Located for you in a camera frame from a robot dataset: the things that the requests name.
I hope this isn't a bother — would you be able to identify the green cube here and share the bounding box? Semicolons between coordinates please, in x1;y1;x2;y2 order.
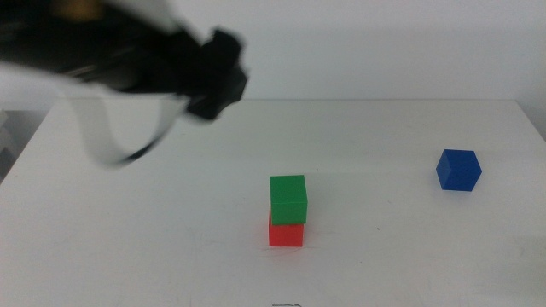
269;174;309;226

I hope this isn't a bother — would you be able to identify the blue cube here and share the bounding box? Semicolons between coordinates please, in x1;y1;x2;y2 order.
435;148;484;193

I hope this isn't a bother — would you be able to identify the red cube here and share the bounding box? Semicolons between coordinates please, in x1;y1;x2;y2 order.
267;208;305;248

